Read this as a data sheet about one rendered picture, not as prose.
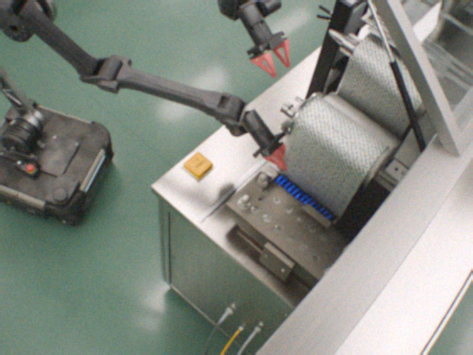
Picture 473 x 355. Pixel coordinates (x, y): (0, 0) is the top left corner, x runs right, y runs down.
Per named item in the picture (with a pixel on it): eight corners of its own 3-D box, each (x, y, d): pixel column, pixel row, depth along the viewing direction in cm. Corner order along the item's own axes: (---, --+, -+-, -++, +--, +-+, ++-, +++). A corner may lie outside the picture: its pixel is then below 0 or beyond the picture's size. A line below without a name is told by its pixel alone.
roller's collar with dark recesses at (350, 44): (348, 44, 150) (354, 29, 145) (364, 55, 148) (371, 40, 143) (337, 54, 147) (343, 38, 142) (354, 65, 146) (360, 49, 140)
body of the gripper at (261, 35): (248, 57, 136) (235, 34, 133) (272, 40, 140) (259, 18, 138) (263, 52, 130) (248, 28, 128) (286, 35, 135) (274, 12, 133)
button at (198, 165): (198, 155, 171) (198, 150, 169) (213, 166, 169) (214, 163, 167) (182, 166, 168) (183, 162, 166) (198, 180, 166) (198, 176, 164)
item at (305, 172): (278, 173, 157) (290, 137, 142) (339, 221, 151) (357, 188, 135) (277, 174, 157) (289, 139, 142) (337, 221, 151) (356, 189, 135)
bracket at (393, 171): (391, 161, 132) (394, 157, 130) (409, 175, 130) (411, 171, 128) (383, 173, 129) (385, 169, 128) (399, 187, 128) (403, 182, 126)
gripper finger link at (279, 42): (269, 78, 140) (253, 48, 137) (285, 65, 143) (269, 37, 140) (285, 73, 134) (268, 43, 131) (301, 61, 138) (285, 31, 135)
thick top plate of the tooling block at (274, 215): (258, 180, 160) (260, 170, 155) (359, 261, 149) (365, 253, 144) (223, 213, 153) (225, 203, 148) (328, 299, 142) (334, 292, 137)
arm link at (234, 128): (222, 119, 143) (232, 93, 146) (205, 128, 153) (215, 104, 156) (258, 138, 147) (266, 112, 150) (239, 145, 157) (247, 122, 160)
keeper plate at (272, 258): (263, 256, 153) (269, 241, 144) (288, 277, 150) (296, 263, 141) (257, 261, 152) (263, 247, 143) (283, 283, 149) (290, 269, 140)
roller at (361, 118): (328, 110, 160) (338, 84, 150) (393, 158, 153) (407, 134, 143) (307, 131, 154) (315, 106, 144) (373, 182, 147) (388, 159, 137)
